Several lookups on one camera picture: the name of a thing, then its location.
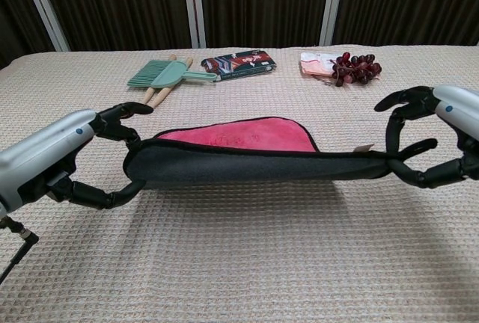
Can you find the pink and white packet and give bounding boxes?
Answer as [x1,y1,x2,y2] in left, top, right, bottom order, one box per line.
[299,52,340,79]

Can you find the dark red grape bunch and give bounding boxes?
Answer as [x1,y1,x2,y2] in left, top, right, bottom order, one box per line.
[322,52,383,88]

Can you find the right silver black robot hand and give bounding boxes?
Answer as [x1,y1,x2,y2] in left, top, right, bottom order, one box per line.
[373,83,479,190]

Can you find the white screen frame post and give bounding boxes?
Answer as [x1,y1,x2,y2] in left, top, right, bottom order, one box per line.
[16,0,71,52]
[180,0,207,49]
[319,0,347,47]

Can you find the light wooden stick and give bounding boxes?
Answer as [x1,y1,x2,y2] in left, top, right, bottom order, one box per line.
[147,57,195,110]
[141,54,177,106]

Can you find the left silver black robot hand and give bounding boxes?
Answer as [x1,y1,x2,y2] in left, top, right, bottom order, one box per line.
[0,101,154,214]

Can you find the green plastic hand brush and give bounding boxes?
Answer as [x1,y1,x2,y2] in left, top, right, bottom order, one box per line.
[126,59,168,89]

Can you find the pink black-edged cloth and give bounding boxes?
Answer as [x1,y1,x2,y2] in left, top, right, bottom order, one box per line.
[123,115,398,191]

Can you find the beige woven tablecloth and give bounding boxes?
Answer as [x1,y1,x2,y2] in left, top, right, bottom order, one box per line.
[0,44,479,323]

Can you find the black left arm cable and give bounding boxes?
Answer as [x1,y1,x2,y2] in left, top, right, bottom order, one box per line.
[0,216,40,283]

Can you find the dark printed packet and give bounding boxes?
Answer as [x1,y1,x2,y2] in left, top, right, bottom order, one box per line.
[201,49,278,81]

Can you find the green plastic dustpan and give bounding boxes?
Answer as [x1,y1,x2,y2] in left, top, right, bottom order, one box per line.
[149,59,219,90]

